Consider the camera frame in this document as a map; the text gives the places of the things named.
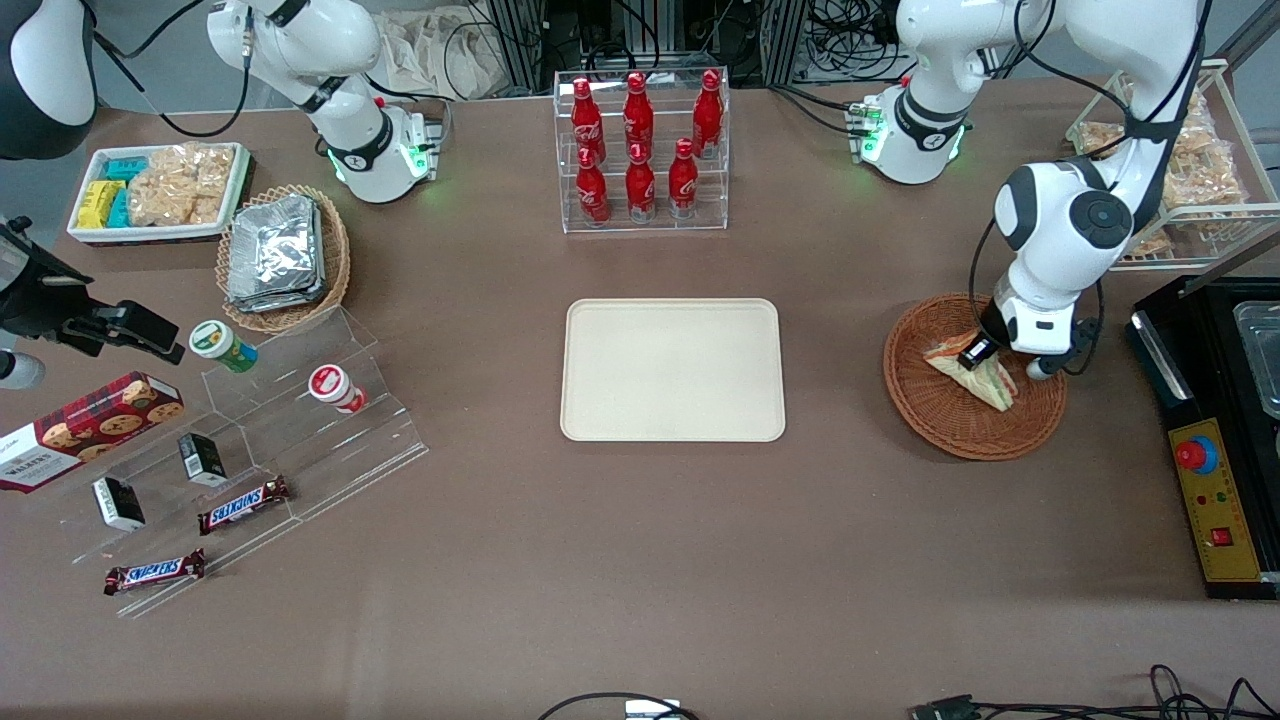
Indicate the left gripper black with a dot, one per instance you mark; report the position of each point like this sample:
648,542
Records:
991,328

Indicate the red cola bottle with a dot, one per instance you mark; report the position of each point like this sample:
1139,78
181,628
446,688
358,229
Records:
592,190
583,115
638,112
640,185
683,182
708,110

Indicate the triangular sandwich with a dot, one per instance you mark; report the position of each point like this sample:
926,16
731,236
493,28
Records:
990,385

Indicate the teal snack pack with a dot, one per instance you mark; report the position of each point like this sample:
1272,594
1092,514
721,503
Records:
120,210
125,168

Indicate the Snickers chocolate bar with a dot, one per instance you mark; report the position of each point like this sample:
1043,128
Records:
243,505
155,572

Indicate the black machine with yellow panel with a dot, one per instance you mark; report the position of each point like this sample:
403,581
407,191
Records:
1160,350

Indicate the light tan wicker basket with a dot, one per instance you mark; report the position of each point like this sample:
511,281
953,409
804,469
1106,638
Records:
335,270

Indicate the red strawberry yogurt cup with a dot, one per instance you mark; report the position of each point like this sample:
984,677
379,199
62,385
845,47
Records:
335,387

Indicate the clear acrylic bottle rack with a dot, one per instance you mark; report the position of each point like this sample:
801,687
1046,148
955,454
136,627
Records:
650,225

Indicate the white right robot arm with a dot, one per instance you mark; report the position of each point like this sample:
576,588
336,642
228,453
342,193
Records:
350,130

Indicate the red tartan cookie box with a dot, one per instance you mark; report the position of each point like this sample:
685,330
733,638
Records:
80,430

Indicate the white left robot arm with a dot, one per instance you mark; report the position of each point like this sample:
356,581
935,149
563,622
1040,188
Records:
1040,290

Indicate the white rectangular bin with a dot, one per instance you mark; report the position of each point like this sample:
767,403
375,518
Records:
85,232

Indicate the green yogurt cup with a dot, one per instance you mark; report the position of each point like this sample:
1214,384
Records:
220,343

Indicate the beige cloth bag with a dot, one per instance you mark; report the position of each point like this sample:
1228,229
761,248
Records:
440,50

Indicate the clear metal pan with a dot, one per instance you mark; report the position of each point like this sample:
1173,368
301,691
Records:
1262,350

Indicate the brown round wicker basket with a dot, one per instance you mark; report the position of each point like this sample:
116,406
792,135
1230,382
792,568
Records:
950,420

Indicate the small white device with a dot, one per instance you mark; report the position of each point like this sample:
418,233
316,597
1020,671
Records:
652,711

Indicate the clear bag of crackers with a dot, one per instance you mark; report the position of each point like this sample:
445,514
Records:
180,185

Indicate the clear cracker bag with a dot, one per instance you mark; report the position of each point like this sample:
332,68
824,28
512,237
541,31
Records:
1152,243
1100,140
1205,187
1207,140

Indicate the yellow snack pack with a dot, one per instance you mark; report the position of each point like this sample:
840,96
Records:
97,204

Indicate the cream plastic tray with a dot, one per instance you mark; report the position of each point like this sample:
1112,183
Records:
670,370

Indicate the foil-wrapped pack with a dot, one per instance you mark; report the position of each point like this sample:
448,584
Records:
275,250

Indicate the aluminium profile bar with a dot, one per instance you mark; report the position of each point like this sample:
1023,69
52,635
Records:
1250,30
1240,260

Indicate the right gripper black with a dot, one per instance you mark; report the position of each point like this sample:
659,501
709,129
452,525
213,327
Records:
38,305

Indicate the red emergency stop button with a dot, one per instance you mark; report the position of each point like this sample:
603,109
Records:
1195,455

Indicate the clear acrylic stepped shelf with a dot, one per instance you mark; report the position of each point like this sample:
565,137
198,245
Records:
300,450

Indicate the small black carton box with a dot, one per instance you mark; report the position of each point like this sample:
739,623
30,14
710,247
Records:
118,503
202,458

